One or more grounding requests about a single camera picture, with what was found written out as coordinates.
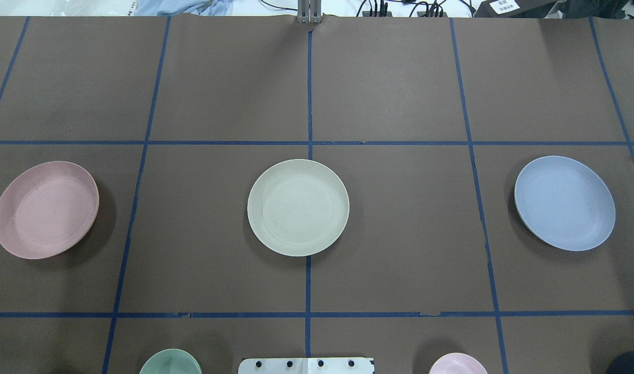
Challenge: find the beige plate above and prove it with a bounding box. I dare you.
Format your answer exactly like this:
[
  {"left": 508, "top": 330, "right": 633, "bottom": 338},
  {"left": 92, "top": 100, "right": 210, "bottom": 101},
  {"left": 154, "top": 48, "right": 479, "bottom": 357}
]
[{"left": 247, "top": 159, "right": 350, "bottom": 257}]

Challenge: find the pink plate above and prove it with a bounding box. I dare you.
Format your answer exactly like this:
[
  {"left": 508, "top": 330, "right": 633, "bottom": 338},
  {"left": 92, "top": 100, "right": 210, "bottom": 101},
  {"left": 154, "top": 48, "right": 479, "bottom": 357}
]
[{"left": 0, "top": 161, "right": 100, "bottom": 260}]

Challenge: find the light blue cloth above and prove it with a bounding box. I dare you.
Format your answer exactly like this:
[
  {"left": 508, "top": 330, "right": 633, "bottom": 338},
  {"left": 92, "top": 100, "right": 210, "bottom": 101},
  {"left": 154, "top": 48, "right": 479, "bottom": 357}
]
[{"left": 134, "top": 1, "right": 232, "bottom": 17}]

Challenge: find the pink bowl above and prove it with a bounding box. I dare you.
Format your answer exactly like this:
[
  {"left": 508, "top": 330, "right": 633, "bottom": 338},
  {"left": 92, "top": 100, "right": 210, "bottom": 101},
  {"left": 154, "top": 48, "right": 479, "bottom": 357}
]
[{"left": 428, "top": 353, "right": 488, "bottom": 374}]

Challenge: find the aluminium frame post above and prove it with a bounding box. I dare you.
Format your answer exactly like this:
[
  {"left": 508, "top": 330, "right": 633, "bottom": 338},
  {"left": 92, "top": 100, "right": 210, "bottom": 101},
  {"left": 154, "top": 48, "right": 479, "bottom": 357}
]
[{"left": 297, "top": 0, "right": 323, "bottom": 24}]

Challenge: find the dark blue pot with lid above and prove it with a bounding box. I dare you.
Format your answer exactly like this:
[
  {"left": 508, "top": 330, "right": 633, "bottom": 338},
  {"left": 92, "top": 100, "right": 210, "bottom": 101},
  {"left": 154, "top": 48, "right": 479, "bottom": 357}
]
[{"left": 606, "top": 351, "right": 634, "bottom": 374}]

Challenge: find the green bowl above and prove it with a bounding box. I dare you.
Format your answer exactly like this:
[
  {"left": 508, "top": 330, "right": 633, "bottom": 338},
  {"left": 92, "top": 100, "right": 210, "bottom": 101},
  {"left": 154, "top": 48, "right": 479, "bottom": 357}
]
[{"left": 139, "top": 349, "right": 203, "bottom": 373}]

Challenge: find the black power strip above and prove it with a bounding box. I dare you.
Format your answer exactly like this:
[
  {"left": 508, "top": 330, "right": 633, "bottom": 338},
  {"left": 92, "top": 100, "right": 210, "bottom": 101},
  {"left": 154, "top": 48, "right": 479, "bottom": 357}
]
[{"left": 357, "top": 10, "right": 448, "bottom": 18}]

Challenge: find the white camera stand base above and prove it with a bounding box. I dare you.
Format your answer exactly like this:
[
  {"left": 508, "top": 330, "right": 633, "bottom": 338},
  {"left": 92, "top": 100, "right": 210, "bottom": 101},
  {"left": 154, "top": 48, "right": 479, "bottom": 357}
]
[{"left": 238, "top": 357, "right": 375, "bottom": 373}]

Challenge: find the blue plate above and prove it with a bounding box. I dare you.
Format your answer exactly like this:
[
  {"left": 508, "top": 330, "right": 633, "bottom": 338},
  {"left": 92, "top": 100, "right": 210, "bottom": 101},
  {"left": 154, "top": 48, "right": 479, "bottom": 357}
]
[{"left": 514, "top": 155, "right": 616, "bottom": 252}]

